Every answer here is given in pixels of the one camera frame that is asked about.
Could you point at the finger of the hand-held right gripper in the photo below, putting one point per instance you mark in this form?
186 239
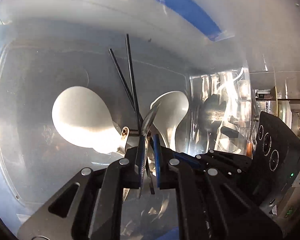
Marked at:
187 160
225 161

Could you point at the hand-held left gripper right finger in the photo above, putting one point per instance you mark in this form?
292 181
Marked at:
158 162

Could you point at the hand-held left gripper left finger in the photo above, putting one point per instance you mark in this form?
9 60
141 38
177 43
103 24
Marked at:
141 161

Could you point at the metal fork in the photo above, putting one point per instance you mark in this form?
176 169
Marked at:
150 120

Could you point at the white rice paddle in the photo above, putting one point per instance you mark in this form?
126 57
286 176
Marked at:
82 112
172 112

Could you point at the black chopstick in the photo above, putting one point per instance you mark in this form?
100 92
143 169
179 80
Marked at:
130 75
121 75

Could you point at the clear plastic storage box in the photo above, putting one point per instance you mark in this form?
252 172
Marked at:
40 55

